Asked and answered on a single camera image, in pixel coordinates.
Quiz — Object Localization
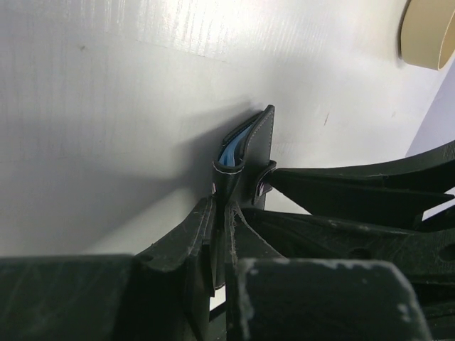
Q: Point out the beige wooden tray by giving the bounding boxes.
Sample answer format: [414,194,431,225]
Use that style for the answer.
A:
[400,0,454,70]

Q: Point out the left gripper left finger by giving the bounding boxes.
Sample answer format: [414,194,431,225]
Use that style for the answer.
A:
[137,197,216,340]

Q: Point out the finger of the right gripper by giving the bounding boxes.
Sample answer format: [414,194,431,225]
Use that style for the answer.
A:
[270,141,454,193]
[273,179,454,229]

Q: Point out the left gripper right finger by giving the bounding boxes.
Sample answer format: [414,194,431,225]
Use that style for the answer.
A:
[225,203,454,340]

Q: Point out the black leather card holder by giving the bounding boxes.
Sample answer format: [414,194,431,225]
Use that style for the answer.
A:
[210,105,277,289]

